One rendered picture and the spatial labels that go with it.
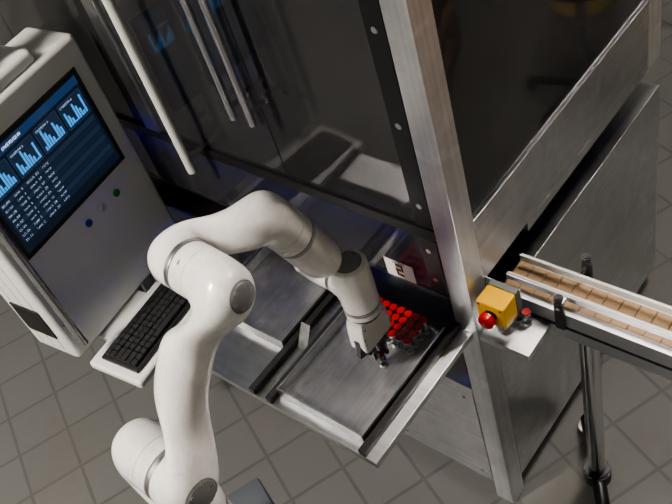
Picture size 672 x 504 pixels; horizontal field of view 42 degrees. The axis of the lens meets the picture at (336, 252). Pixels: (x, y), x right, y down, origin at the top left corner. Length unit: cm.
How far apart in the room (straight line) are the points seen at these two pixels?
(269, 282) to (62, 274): 55
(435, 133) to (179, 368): 63
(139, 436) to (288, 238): 46
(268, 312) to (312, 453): 90
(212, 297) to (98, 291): 112
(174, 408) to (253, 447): 160
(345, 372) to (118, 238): 81
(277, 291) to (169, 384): 83
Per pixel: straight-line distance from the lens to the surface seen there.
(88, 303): 251
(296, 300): 228
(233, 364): 222
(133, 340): 248
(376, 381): 207
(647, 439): 295
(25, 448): 360
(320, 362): 214
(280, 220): 154
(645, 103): 264
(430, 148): 168
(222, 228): 152
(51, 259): 239
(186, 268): 147
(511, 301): 197
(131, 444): 168
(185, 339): 150
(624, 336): 201
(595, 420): 246
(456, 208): 180
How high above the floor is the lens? 255
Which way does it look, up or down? 45 degrees down
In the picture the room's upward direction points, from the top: 20 degrees counter-clockwise
